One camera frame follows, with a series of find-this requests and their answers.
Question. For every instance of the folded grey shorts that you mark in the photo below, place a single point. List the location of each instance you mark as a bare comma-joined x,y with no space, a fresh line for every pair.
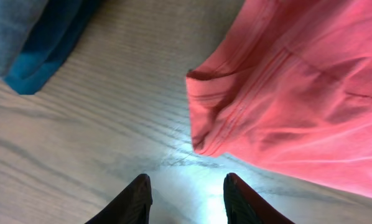
17,17

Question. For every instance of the folded navy garment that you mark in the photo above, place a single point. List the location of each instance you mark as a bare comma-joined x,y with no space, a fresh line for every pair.
50,43

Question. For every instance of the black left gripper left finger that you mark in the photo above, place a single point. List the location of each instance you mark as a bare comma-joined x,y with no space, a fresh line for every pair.
131,206

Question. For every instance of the red printed t-shirt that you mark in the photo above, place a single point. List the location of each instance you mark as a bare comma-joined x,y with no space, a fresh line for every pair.
289,90

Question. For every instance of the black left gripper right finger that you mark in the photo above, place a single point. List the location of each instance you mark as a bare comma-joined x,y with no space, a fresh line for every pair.
244,205

